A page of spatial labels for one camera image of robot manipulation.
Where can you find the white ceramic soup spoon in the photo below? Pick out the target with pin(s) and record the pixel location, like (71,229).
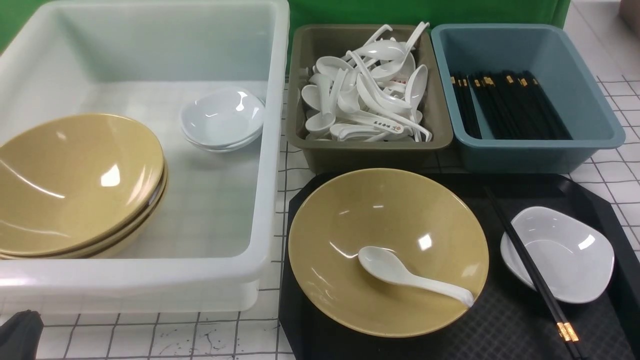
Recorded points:
(384,265)

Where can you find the yellow noodle bowl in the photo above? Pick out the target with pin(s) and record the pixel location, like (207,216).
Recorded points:
(426,226)

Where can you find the white small sauce dish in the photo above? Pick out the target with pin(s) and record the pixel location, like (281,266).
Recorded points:
(575,260)

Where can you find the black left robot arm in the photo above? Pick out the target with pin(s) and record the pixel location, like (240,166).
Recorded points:
(20,336)

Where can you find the bottom stacked yellow bowl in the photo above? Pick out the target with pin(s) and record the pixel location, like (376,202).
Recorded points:
(135,237)

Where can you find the lower stacked white dish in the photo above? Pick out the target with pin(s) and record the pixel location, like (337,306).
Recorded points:
(225,148)

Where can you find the stacked white dish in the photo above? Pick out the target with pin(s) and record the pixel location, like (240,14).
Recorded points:
(225,148)
(224,118)

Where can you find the pile of white spoons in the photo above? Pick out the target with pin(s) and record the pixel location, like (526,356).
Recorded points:
(369,94)

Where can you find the large white plastic tub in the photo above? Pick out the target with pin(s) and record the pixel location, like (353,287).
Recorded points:
(209,240)

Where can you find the top stacked white dish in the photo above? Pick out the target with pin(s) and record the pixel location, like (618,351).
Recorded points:
(224,118)

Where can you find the olive plastic spoon bin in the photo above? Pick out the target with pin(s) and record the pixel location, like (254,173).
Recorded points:
(309,43)

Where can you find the bundle of black chopsticks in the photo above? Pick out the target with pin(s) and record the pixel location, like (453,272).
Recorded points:
(514,105)

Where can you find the black textured serving tray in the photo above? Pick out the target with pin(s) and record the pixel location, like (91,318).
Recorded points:
(511,320)

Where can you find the blue plastic chopstick bin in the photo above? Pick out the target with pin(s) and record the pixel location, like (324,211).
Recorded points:
(548,53)

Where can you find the green backdrop cloth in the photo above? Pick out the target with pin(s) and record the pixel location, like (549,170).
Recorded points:
(16,13)

